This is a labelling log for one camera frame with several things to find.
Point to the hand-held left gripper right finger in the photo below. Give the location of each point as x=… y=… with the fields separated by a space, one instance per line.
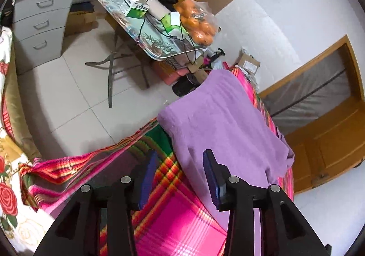
x=212 y=180

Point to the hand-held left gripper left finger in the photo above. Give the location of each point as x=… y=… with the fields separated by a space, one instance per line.
x=148 y=176

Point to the purple fleece garment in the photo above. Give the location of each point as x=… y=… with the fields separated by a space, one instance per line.
x=222 y=119

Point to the pink green plaid bedsheet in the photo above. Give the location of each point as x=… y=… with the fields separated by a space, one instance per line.
x=176 y=216

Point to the pink plastic basket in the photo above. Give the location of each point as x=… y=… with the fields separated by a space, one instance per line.
x=168 y=73

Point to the brown cardboard box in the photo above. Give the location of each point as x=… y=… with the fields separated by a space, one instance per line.
x=248 y=63

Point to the wooden door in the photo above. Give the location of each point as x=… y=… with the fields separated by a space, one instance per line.
x=333 y=147

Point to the clear plastic door curtain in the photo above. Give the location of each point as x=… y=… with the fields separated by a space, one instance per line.
x=313 y=96

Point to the folding table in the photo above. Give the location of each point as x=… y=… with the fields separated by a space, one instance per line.
x=159 y=42

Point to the rose print quilt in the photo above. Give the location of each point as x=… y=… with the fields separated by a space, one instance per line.
x=8 y=193

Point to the bag of oranges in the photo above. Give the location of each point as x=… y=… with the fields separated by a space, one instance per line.
x=196 y=25

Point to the flat cardboard box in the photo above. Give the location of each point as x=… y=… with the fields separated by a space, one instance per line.
x=82 y=18

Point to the green white box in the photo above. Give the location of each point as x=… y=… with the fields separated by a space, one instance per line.
x=135 y=5

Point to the grey drawer cabinet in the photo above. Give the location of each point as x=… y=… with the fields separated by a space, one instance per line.
x=40 y=25

